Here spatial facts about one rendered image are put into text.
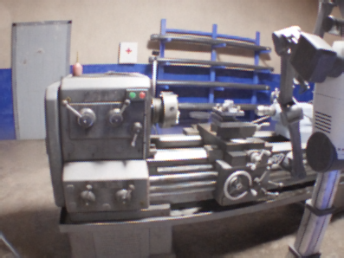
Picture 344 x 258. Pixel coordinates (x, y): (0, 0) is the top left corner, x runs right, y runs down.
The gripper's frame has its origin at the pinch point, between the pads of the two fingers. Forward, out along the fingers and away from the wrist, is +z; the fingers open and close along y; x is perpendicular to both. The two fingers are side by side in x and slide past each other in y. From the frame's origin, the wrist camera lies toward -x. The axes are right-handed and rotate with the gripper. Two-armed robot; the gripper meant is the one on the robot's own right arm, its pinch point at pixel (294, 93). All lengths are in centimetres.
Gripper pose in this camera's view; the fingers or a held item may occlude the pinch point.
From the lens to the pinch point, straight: 165.7
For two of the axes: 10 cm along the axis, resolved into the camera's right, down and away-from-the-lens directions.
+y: -9.7, 0.1, -2.4
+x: 1.8, 7.1, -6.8
